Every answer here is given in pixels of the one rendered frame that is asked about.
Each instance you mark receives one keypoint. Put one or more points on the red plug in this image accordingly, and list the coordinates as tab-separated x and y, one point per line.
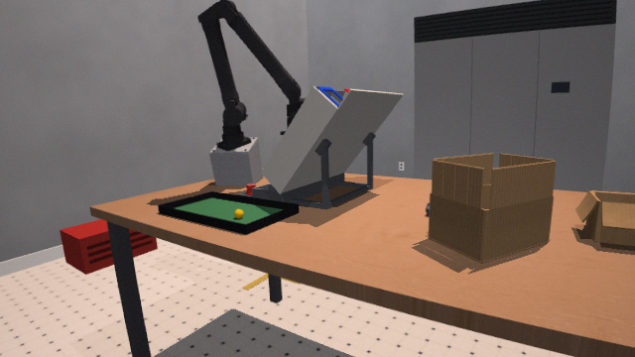
249	186

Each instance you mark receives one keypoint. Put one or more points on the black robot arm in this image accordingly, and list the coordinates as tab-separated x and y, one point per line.
234	110

